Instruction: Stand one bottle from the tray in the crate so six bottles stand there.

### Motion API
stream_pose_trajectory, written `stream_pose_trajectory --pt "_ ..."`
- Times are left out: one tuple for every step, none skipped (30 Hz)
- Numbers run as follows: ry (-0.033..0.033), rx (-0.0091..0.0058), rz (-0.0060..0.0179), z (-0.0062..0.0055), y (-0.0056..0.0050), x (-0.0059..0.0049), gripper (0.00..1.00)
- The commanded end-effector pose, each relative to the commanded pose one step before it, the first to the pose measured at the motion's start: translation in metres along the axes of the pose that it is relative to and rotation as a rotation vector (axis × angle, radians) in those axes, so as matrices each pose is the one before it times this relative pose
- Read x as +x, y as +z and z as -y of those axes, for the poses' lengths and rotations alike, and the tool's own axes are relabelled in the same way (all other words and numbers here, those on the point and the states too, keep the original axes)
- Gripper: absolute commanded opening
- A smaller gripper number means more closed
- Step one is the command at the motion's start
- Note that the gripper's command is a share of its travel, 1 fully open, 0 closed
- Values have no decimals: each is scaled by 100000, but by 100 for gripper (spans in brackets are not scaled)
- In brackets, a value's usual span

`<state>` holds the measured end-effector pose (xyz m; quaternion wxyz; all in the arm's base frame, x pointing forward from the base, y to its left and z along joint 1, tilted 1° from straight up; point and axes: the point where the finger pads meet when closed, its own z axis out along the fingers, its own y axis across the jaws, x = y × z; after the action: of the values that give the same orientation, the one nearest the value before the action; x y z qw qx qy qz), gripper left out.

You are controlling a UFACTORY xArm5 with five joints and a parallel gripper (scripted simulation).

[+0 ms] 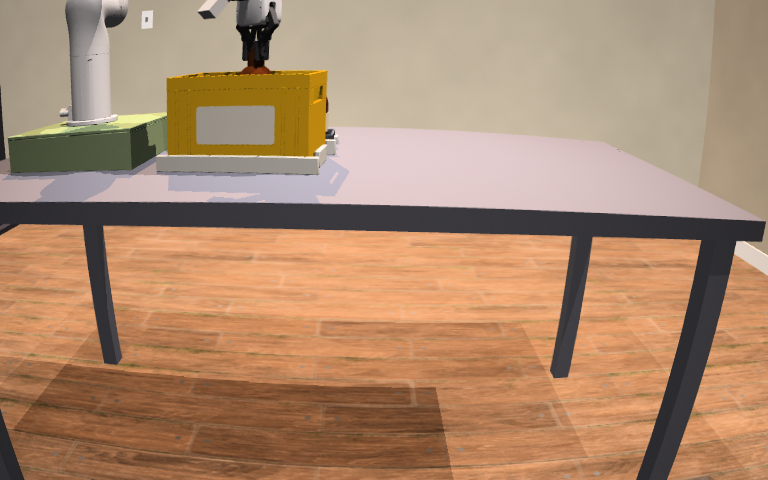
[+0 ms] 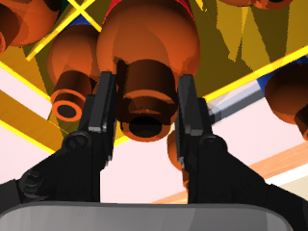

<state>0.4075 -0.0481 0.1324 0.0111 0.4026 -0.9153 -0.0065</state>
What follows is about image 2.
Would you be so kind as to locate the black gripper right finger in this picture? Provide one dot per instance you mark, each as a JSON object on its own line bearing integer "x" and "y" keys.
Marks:
{"x": 220, "y": 177}

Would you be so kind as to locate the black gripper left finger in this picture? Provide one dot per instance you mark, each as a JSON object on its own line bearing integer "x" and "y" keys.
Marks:
{"x": 74, "y": 169}

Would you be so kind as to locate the dark grey tray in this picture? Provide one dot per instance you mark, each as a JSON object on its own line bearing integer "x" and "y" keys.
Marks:
{"x": 234, "y": 102}

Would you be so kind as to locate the yellow crate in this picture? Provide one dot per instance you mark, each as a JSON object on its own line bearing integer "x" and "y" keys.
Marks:
{"x": 239, "y": 45}

